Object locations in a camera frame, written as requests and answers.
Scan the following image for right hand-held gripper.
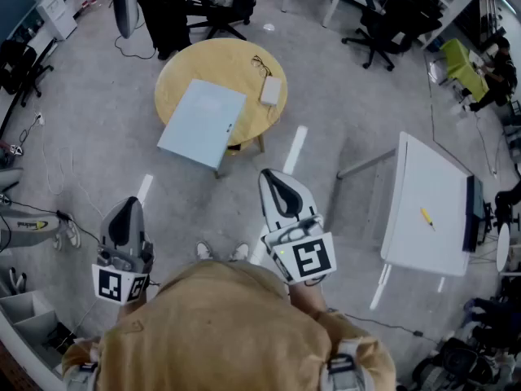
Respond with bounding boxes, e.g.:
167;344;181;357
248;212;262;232
259;168;338;287

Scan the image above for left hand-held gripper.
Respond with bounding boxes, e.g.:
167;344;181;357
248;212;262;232
91;196;155;305

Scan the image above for light blue board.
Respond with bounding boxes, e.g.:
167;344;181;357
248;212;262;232
156;78;247;172

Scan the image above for person's left forearm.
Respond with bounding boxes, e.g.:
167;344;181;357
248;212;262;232
116;299;147;325

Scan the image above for person's right forearm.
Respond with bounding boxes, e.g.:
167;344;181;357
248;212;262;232
287;279;331;321

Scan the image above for round wooden table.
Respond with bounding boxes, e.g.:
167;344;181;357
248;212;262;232
154;37;289;178

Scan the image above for person's shoe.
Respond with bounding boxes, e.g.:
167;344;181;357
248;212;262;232
52;213;82;252
228;241;250;262
195;240;215;262

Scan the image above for person's right shoe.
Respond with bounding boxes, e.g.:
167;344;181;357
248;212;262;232
228;241;250;262

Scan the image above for person's left shoe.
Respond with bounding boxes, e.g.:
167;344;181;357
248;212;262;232
195;240;215;262

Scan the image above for small white box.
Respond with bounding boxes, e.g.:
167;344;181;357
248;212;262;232
259;75;282;107

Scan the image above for white storage bins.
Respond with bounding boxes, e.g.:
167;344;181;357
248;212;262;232
0;291;62;344

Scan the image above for yellow pen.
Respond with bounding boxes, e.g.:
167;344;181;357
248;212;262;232
419;207;436;231

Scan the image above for person's tan shirt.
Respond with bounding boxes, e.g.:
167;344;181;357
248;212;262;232
60;258;398;391

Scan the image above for white rectangular table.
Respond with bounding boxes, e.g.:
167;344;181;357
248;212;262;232
336;131;475;311

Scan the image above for thin-framed eyeglasses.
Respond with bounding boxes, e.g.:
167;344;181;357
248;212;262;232
251;55;273;77

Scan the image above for black office chair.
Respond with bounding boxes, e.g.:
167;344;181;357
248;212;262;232
340;0;444;72
0;38;55;108
182;0;264;42

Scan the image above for round white stool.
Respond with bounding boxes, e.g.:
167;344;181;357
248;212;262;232
496;222;512;275

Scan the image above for white cabinet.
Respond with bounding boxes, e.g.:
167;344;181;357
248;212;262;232
36;0;78;42

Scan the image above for green table cover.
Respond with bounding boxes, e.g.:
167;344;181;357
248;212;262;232
439;37;489;102

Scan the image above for black floor cable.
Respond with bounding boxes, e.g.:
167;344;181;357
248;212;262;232
0;200;101;244

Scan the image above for white floor cable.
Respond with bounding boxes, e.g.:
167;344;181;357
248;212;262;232
38;112;107;219

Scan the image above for person's left shoulder strap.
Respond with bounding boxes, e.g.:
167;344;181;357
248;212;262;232
64;360;99;391

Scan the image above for person's shoulder strap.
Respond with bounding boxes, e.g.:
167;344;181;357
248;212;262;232
321;340;375;391
64;360;99;391

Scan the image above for person's right shoulder strap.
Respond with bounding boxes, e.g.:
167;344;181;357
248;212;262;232
321;340;375;391

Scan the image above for thin black cable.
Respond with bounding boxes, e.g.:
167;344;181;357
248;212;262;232
113;34;158;60

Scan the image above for black cable with adapter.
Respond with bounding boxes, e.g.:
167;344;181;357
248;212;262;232
329;310;439;344

